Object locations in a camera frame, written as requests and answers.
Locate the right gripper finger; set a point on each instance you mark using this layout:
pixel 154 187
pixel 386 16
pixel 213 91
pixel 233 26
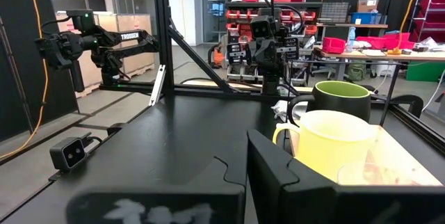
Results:
pixel 278 196
pixel 156 206

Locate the grey small-drawer cabinet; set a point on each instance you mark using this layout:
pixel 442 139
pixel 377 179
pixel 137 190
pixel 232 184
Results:
pixel 334 12

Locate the rack of red bins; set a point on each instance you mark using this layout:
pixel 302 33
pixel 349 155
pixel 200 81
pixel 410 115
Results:
pixel 240 15

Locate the black table-level camera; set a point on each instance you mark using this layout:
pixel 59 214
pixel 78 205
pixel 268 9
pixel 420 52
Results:
pixel 67 154

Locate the neighbour robot right gripper finger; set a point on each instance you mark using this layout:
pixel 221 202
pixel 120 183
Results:
pixel 78 78

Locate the wooden work table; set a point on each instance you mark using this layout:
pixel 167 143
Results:
pixel 382 55

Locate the black mug green inside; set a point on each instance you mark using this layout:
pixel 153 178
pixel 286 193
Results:
pixel 342 104

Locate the grey white cloth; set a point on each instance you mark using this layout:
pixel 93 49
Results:
pixel 280 109

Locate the yellow mug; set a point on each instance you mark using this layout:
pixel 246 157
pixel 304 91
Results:
pixel 330 140

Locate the metal rack red bins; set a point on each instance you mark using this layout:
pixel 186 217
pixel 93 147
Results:
pixel 432 5

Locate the clear water bottle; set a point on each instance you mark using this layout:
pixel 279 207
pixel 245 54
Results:
pixel 351 39

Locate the black partition panel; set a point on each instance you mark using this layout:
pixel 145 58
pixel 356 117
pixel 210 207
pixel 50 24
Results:
pixel 17 78

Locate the black aluminium table frame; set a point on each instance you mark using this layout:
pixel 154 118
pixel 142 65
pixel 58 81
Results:
pixel 163 25

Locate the orange vacuum cleaner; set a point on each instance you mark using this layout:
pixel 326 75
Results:
pixel 219 57

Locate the plywood crate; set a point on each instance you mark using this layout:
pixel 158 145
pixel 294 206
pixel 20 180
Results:
pixel 135 22

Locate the row of red bins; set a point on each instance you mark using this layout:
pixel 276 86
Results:
pixel 386 41

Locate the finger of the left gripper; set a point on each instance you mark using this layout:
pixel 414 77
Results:
pixel 292 48
pixel 235 53

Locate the blue storage bin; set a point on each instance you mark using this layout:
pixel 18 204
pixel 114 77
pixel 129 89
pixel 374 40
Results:
pixel 363 18

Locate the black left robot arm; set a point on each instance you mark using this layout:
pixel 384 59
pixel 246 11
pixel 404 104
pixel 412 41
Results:
pixel 271 83

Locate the white flat bracket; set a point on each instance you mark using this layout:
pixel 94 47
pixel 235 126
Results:
pixel 158 85

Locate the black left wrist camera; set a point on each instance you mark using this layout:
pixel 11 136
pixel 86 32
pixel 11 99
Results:
pixel 263 27

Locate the clear glass cup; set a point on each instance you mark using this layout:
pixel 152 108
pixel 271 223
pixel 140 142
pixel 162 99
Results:
pixel 382 177

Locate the black C-clamp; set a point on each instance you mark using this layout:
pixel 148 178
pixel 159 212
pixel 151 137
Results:
pixel 415 103

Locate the olive backpack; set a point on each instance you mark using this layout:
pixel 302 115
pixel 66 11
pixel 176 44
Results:
pixel 356 71

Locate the black neighbour station robot arm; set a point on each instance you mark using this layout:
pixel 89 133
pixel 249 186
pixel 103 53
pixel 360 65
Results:
pixel 139 39

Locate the cardboard box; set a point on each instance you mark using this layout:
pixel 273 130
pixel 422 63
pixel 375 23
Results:
pixel 367 5

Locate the green storage bin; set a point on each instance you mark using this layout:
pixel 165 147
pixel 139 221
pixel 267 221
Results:
pixel 424 71

